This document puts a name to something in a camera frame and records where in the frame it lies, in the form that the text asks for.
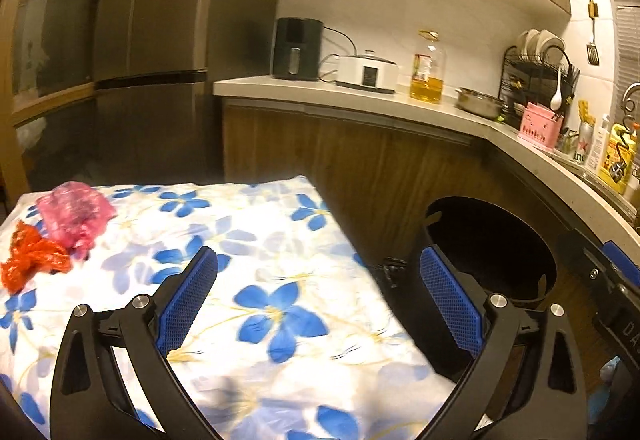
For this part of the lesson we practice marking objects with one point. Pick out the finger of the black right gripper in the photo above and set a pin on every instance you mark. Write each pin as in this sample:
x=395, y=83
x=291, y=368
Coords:
x=623, y=262

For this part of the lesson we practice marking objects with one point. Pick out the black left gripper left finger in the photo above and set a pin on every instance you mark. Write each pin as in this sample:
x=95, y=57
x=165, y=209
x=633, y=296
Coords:
x=89, y=399

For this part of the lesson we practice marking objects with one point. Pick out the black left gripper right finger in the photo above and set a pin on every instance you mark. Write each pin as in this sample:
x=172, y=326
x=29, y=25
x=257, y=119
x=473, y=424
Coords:
x=548, y=396

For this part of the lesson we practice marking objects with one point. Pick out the black trash bin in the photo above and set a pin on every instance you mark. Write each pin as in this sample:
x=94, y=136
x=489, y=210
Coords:
x=503, y=254

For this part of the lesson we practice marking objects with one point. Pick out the yellow detergent bottle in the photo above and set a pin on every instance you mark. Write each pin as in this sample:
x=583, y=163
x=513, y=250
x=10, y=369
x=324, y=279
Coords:
x=618, y=157

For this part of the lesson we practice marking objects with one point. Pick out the pink utensil holder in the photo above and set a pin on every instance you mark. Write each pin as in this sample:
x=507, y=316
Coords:
x=540, y=126

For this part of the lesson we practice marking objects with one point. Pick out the red mesh plastic bag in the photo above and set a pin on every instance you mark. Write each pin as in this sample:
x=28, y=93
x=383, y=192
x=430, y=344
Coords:
x=31, y=253

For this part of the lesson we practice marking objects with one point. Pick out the white ladle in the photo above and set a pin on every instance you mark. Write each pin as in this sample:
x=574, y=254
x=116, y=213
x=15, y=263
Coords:
x=556, y=100

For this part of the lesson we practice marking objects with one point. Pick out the pink plastic bag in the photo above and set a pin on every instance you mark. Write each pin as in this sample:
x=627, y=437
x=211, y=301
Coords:
x=75, y=215

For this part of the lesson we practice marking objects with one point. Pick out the black dish rack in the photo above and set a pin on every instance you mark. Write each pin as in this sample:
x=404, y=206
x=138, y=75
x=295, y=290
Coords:
x=532, y=69

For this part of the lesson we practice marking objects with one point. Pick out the floral white blue tablecloth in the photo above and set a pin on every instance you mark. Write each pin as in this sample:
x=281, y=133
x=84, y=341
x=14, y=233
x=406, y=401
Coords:
x=294, y=340

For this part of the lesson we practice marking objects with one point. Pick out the steel pot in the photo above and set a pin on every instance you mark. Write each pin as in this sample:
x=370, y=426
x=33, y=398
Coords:
x=479, y=104

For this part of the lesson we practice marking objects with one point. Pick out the wooden base cabinets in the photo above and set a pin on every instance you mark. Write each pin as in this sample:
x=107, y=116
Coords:
x=379, y=174

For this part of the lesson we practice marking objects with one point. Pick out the cooking oil bottle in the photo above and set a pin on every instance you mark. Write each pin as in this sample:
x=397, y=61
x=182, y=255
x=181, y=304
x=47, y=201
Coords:
x=428, y=68

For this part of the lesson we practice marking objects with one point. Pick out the white rice cooker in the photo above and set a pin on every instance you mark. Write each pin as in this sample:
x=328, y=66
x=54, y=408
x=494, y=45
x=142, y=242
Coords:
x=367, y=72

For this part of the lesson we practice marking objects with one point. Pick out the wooden glass door cabinet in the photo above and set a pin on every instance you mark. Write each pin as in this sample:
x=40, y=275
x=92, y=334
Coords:
x=47, y=92

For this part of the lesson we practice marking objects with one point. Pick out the black air fryer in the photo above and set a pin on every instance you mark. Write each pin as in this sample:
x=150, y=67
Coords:
x=296, y=49

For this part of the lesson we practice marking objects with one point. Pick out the dark steel refrigerator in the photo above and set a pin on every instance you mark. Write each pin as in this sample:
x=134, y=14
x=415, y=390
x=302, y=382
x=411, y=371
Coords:
x=155, y=66

